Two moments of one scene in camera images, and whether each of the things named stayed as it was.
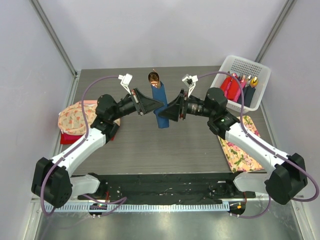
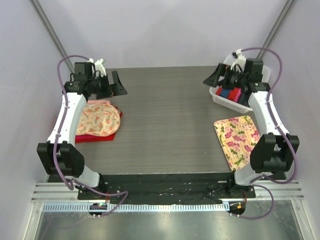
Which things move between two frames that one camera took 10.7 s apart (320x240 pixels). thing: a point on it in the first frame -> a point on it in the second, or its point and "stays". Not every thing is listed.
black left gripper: x=145 y=104 -> x=117 y=89
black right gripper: x=173 y=110 -> x=214 y=80
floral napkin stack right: x=238 y=159 stays
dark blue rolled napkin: x=248 y=93 stays
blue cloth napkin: x=159 y=94 -> x=225 y=93
